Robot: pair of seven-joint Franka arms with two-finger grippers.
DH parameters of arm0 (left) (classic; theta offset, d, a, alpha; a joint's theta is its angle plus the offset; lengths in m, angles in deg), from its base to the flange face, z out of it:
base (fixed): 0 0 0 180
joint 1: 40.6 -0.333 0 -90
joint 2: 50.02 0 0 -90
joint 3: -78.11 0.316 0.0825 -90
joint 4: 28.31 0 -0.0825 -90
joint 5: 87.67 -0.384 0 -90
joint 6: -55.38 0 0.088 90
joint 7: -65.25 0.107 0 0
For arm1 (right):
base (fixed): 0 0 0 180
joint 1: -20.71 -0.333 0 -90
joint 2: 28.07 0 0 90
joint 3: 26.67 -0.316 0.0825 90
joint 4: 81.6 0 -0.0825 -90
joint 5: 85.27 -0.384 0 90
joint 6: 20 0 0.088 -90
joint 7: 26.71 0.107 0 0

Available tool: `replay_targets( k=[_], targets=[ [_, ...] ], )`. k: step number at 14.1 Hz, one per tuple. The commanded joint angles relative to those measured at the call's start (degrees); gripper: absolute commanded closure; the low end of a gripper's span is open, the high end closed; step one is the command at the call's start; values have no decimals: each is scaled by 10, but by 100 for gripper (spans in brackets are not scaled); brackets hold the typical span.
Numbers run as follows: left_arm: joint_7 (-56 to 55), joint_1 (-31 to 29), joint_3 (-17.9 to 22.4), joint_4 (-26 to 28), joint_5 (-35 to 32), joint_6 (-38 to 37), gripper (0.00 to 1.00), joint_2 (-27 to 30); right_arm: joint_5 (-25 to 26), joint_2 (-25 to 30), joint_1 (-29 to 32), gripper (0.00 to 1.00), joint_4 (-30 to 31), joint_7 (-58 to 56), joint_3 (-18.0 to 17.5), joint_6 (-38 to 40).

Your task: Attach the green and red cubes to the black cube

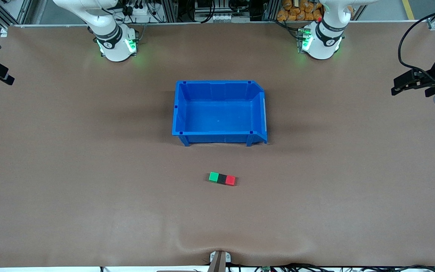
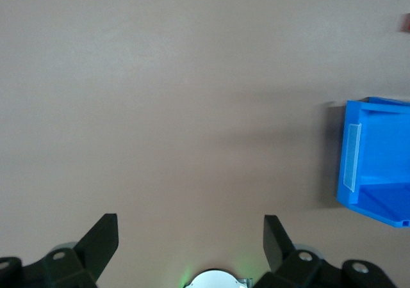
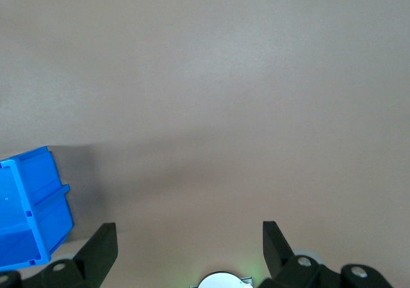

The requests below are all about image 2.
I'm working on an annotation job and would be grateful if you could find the blue plastic storage bin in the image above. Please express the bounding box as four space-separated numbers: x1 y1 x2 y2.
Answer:
336 96 410 230

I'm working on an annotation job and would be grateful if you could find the red cube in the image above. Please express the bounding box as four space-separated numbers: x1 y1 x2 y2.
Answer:
397 12 410 34

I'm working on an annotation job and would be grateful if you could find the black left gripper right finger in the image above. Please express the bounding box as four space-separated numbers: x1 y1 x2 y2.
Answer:
252 214 398 288

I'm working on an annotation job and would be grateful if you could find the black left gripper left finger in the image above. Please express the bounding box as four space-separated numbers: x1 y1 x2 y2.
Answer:
0 213 120 288

